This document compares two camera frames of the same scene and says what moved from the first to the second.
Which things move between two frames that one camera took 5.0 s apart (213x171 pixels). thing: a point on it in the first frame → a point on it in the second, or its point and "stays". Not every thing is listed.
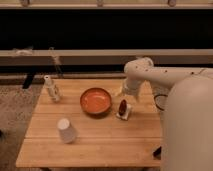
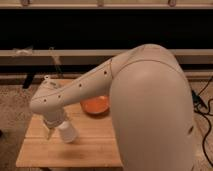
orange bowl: [95, 101] stays
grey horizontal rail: [105, 57] stays
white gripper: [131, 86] → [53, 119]
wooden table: [95, 125] stays
